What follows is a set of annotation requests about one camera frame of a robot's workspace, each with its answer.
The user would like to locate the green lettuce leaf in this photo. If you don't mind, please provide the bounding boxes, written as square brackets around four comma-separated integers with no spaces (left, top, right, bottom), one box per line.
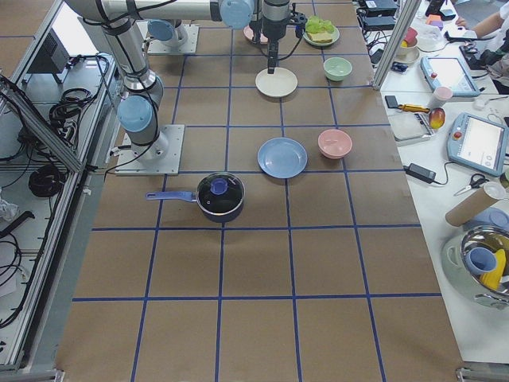
[305,16,335,33]

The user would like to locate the aluminium frame post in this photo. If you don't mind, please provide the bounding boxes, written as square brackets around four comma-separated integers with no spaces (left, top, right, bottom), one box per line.
[372,0,421,91]

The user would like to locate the cardboard tube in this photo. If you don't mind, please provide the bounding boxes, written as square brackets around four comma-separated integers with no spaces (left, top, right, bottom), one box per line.
[445,181,507,227]

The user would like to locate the dark blue saucepan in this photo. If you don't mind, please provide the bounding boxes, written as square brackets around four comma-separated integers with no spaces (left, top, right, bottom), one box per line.
[146,172,245,223]

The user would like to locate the black control box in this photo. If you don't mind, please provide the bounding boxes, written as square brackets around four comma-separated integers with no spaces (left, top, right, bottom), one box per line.
[22,29,70,84]

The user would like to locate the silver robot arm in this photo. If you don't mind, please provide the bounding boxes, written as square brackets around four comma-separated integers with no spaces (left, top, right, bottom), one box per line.
[67,1,192,163]
[126,1,306,75]

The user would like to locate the bread slice on plate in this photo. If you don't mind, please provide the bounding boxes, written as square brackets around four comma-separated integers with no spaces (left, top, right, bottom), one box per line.
[307,32,332,44]

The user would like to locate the black corrugated cable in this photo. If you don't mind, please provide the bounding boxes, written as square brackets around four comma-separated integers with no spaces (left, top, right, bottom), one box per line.
[278,2,309,60]

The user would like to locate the teach pendant far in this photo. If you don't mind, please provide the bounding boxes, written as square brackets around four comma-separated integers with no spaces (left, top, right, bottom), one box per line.
[420,57,480,98]

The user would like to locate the mint green plate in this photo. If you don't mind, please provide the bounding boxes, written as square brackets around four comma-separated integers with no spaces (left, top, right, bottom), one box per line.
[304,25,340,47]

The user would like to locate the black power adapter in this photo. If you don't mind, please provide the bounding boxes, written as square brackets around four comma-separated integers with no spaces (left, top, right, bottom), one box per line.
[403,163,436,184]

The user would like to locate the mint green bowl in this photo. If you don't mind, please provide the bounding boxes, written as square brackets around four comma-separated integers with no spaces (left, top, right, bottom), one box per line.
[323,57,353,81]

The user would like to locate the glass pot lid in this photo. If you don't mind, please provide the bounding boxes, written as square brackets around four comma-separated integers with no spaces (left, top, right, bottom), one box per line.
[196,172,244,215]

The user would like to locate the scissors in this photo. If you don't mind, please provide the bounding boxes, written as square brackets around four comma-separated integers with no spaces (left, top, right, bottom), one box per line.
[453,173,489,197]

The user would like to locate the steel mixing bowl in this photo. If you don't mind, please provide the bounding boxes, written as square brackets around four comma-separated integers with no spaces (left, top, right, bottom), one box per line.
[441,226,508,310]

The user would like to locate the teach pendant near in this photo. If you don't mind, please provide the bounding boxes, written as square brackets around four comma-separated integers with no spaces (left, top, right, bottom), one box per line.
[446,113,508,177]

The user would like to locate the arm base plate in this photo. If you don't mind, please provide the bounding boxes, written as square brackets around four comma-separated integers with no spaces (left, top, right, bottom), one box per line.
[146,20,199,56]
[115,124,185,176]

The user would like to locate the red yellow mango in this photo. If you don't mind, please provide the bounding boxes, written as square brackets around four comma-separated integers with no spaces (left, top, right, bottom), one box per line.
[428,107,445,130]

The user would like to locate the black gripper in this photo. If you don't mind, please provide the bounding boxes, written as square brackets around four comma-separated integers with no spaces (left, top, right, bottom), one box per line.
[267,39,278,74]

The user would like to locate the white plate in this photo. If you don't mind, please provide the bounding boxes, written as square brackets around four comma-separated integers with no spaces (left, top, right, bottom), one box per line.
[255,68,298,98]

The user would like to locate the pink bowl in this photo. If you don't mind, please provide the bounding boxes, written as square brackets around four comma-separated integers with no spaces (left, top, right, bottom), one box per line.
[317,129,353,159]

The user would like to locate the teach pendant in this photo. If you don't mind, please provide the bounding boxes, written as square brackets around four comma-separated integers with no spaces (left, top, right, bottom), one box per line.
[420,57,480,98]
[446,113,508,177]

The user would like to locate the white paper cup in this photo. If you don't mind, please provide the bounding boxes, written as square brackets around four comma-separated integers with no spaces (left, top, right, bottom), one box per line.
[428,86,453,109]

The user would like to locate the blue cup in bowl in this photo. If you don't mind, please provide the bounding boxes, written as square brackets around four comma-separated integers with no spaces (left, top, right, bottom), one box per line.
[464,247,498,275]

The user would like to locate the pink plate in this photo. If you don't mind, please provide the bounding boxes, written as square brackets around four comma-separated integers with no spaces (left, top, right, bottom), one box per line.
[243,25,268,45]

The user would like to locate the blue plate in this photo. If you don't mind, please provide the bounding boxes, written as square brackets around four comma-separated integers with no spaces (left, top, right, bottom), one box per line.
[257,137,308,179]

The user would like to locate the orange handled screwdriver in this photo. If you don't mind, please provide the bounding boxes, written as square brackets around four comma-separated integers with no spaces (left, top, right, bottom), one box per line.
[398,103,430,113]

